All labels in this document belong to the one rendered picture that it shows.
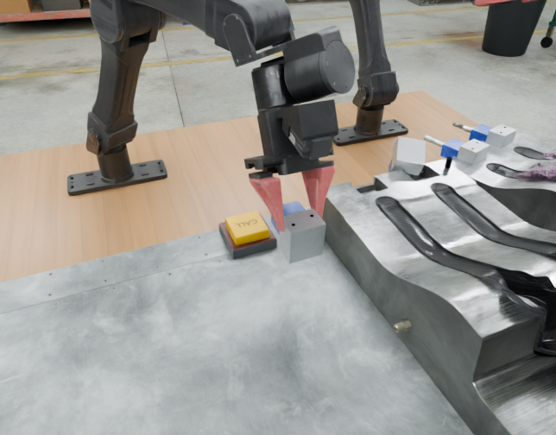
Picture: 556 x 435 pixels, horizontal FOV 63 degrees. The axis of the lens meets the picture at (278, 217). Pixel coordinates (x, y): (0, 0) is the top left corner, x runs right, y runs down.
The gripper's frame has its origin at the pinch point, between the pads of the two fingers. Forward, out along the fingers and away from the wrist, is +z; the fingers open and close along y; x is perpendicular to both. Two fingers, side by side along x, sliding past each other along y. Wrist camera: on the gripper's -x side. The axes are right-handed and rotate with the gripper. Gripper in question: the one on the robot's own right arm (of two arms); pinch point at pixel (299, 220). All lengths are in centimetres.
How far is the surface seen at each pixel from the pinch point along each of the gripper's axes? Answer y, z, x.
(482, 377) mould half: 11.6, 18.5, -17.6
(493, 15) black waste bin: 319, -77, 274
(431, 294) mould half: 10.2, 9.9, -12.1
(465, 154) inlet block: 44.3, -0.9, 18.0
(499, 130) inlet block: 56, -4, 21
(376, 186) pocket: 21.4, 0.8, 14.8
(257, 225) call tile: -0.5, 3.2, 18.3
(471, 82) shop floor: 257, -22, 240
